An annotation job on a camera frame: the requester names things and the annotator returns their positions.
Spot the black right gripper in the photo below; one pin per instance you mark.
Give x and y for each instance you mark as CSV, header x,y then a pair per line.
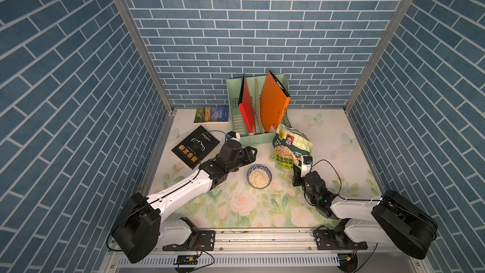
x,y
296,175

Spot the small black controller box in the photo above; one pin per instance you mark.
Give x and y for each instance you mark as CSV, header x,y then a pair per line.
x,y
186,261

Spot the oats heap in bowl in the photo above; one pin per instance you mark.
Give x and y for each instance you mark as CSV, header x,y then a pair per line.
x,y
259,179

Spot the orange file folder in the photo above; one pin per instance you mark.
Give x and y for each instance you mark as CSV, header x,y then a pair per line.
x,y
274,101

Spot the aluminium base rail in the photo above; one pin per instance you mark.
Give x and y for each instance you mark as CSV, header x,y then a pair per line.
x,y
294,250

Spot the green oats bag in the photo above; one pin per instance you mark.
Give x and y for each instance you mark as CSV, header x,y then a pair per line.
x,y
289,146

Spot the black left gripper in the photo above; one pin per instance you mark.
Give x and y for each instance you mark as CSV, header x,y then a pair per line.
x,y
247,155

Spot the landscape cover book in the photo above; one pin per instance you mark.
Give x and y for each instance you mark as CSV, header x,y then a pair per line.
x,y
212,115

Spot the red file folder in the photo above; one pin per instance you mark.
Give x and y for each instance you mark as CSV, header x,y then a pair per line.
x,y
246,108

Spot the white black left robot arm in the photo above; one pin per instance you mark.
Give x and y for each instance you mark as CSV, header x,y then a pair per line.
x,y
141,224

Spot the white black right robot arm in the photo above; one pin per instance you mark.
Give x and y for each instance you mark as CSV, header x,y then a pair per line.
x,y
390,219

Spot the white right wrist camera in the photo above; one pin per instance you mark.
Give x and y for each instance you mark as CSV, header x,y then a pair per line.
x,y
306,163

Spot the blue patterned ceramic bowl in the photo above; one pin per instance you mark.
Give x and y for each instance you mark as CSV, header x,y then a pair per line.
x,y
262,167

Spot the black book with antlers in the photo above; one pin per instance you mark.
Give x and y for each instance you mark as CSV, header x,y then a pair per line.
x,y
195,147

